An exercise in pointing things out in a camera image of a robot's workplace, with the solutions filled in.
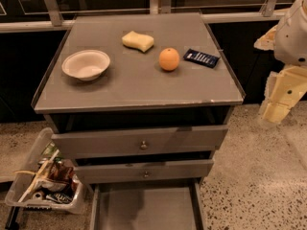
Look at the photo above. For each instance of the grey top drawer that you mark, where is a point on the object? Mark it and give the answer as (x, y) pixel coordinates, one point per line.
(130, 142)

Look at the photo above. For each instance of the metal railing frame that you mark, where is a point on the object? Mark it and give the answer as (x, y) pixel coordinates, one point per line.
(46, 15)

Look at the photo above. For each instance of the brown chip bag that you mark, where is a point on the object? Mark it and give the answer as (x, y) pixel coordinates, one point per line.
(59, 177)

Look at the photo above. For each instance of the dark striped snack packet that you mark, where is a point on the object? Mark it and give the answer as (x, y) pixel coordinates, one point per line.
(59, 198)

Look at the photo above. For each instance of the grey middle drawer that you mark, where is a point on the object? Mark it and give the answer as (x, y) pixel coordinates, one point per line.
(144, 171)

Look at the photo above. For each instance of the blue snack packet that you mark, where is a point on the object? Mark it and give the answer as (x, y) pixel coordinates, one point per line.
(201, 58)

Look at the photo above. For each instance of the white paper bowl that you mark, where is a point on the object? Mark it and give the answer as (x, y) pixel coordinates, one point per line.
(86, 65)

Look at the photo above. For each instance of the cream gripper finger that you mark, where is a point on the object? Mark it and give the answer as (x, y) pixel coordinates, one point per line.
(274, 112)
(266, 41)

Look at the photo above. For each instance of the clear plastic bin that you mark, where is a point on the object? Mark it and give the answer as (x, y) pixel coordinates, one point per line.
(23, 181)

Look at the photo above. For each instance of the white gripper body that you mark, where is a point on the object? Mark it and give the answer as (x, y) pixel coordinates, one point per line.
(293, 37)

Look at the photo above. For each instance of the yellow sponge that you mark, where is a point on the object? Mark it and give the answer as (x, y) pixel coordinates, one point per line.
(142, 42)

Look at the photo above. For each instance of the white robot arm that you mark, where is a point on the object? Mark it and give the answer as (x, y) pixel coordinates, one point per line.
(288, 40)

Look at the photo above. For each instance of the orange fruit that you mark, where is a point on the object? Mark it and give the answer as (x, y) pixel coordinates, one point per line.
(169, 59)

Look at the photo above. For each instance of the grey drawer cabinet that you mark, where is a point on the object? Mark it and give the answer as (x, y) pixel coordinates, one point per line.
(134, 92)

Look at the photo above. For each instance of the grey open bottom drawer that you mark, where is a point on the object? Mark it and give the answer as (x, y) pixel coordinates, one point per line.
(152, 205)

